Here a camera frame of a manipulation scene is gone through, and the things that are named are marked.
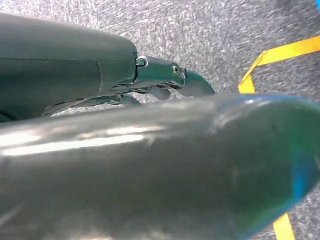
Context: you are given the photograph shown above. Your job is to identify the yellow floor tape square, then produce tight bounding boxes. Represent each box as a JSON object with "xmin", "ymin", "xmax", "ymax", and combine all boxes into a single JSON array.
[{"xmin": 238, "ymin": 35, "xmax": 320, "ymax": 240}]

